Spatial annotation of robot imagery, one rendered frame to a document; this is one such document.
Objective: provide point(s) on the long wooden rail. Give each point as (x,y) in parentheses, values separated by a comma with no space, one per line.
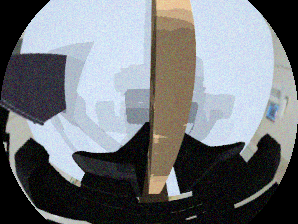
(172,71)

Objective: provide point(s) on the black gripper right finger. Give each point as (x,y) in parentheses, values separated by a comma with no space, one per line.
(195,160)

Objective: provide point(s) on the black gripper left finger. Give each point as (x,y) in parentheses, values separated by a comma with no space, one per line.
(128,163)

